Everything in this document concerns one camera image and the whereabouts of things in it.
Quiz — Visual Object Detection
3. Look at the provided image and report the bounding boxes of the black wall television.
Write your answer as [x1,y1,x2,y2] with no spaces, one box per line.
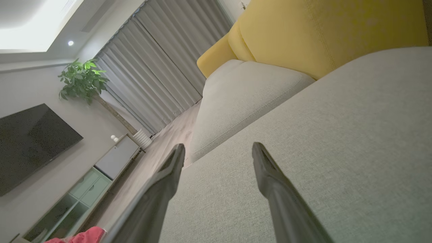
[0,103,84,197]

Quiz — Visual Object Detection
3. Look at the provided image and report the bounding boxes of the white ribbed plant pot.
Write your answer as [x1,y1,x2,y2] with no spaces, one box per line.
[133,128,153,150]

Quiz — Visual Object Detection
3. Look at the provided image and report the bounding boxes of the red white numbered jersey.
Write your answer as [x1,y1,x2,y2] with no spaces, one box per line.
[44,226,107,243]

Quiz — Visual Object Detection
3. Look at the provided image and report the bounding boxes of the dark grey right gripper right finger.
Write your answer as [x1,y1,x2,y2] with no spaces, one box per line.
[252,142,334,243]

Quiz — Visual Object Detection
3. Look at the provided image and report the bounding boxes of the mint and beige TV cabinet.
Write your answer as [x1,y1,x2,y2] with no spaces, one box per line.
[22,134,146,243]

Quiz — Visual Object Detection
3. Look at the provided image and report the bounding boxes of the brown wall panel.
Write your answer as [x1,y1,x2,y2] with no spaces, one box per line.
[423,0,432,47]

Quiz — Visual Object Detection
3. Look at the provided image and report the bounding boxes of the grey pleated curtain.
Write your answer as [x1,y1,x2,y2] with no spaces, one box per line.
[93,0,234,135]

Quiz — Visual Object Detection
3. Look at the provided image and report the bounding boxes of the grey sofa chaise seat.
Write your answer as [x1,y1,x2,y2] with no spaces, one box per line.
[159,47,432,243]

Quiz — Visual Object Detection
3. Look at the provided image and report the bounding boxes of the green potted tree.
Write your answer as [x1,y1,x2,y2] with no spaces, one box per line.
[58,58,139,135]

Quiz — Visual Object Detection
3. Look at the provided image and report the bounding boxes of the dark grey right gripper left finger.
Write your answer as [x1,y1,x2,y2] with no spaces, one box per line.
[103,143,186,243]

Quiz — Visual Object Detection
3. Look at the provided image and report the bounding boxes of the large grey seat cushion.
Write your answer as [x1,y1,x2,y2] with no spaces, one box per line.
[190,60,316,163]

